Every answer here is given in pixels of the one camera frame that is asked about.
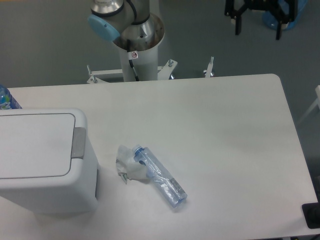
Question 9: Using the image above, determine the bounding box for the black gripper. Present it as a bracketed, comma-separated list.
[224, 0, 296, 40]

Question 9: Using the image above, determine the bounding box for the grey trash can push button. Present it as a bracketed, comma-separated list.
[71, 127, 87, 159]

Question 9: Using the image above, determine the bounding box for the white trash can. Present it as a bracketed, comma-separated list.
[0, 108, 100, 214]

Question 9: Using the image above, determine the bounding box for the blue object behind gripper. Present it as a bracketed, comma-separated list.
[261, 9, 298, 32]

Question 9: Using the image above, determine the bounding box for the clear blue plastic bottle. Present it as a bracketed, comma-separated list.
[132, 145, 188, 208]

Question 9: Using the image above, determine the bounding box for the crumpled clear plastic wrapper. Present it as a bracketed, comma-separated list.
[115, 145, 150, 184]

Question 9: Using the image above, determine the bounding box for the black device at table edge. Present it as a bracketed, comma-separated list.
[302, 202, 320, 229]

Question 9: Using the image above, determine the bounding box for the blue labelled water bottle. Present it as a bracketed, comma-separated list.
[0, 85, 22, 110]

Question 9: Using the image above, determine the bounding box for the white frame at right edge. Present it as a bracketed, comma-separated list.
[297, 84, 320, 126]

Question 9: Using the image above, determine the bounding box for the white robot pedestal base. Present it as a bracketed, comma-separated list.
[86, 37, 215, 85]

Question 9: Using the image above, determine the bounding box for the black cable on pedestal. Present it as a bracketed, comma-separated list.
[126, 38, 140, 82]

